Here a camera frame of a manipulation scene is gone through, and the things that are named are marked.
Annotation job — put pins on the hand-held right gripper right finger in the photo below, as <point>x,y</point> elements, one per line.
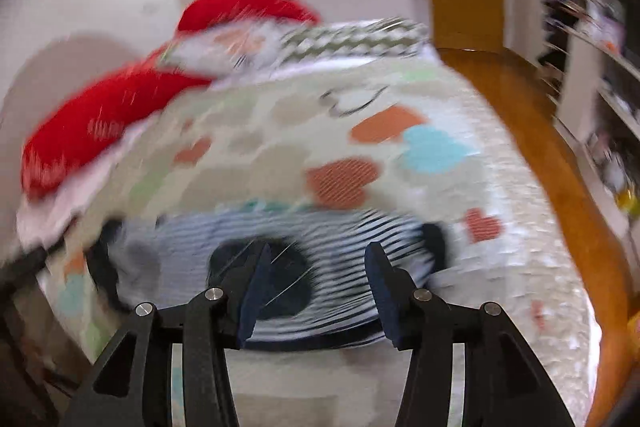
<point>382,292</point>

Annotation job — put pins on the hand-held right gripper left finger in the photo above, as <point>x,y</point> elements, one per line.
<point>254,294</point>

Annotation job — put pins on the black white striped shirt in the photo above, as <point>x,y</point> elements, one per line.
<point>320,267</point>

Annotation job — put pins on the heart print blanket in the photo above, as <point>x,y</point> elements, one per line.
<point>320,147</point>

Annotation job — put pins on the zigzag patterned pillow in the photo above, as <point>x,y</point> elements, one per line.
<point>350,39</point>

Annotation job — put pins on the red and white pillow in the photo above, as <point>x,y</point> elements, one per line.
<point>235,24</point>

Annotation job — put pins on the white shelf unit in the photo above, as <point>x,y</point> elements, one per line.
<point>600,97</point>

